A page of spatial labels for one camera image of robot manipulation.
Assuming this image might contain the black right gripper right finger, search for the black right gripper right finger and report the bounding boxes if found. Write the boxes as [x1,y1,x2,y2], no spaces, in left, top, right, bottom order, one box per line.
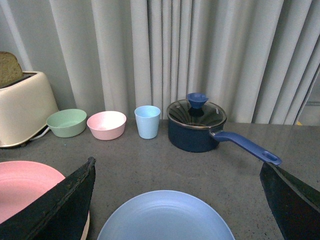
[260,162,320,240]

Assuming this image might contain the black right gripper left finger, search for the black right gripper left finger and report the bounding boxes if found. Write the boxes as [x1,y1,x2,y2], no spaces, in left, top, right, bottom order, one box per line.
[0,157,96,240]

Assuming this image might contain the pink plate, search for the pink plate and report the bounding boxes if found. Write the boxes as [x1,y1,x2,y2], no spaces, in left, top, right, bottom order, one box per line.
[0,160,65,223]

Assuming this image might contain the light blue plate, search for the light blue plate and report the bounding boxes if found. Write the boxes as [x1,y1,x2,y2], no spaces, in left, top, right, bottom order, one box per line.
[98,190,234,240]

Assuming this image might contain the cream white plate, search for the cream white plate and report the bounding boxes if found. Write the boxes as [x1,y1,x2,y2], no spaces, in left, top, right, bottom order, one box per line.
[81,212,90,240]

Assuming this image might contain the light green bowl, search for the light green bowl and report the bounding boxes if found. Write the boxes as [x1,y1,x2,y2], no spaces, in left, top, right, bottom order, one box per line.
[46,109,87,138]

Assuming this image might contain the pink bowl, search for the pink bowl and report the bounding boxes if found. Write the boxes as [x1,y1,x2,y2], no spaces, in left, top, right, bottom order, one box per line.
[87,111,127,141]

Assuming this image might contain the cream white toaster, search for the cream white toaster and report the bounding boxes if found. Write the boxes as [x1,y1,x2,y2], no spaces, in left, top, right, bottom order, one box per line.
[0,71,59,148]

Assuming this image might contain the light blue cup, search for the light blue cup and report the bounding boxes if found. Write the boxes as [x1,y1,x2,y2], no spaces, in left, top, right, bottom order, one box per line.
[134,105,161,140]

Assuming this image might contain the dark blue saucepan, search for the dark blue saucepan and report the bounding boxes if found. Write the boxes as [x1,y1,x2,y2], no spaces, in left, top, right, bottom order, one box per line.
[168,119,282,166]

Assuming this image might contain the glass lid blue knob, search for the glass lid blue knob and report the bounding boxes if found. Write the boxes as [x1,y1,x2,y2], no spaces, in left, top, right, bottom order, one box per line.
[166,93,227,129]

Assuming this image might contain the grey curtain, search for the grey curtain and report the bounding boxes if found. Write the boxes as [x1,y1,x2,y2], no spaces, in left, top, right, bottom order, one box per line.
[0,0,320,125]

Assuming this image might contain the brown bread slice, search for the brown bread slice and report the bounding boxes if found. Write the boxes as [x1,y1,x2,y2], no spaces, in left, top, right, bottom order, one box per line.
[0,51,23,88]

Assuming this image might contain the white toaster cable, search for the white toaster cable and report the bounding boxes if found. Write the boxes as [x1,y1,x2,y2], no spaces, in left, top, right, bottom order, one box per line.
[29,126,51,140]

